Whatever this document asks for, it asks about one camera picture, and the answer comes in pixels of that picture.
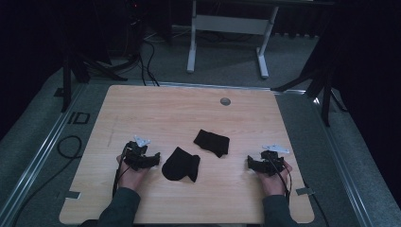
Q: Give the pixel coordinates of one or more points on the person's left hand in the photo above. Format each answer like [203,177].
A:
[131,178]

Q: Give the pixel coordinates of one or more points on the white desk frame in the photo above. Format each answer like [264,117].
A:
[231,24]

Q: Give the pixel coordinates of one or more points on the grey tape strip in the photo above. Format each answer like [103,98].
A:
[305,191]

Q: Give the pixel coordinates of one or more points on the black sock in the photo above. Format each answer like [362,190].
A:
[212,142]
[181,164]

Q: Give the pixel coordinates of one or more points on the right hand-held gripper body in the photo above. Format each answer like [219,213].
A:
[271,162]

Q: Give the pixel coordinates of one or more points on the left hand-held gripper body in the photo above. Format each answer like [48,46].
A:
[136,155]

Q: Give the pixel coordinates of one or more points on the person's right hand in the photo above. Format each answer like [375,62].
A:
[272,184]

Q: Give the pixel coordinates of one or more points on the black metal stand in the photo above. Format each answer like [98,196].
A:
[66,82]
[326,85]

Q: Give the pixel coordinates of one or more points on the black floor tape mark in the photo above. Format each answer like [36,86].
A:
[78,118]

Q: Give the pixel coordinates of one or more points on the aluminium floor rail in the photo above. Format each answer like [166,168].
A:
[41,151]
[342,170]
[220,85]

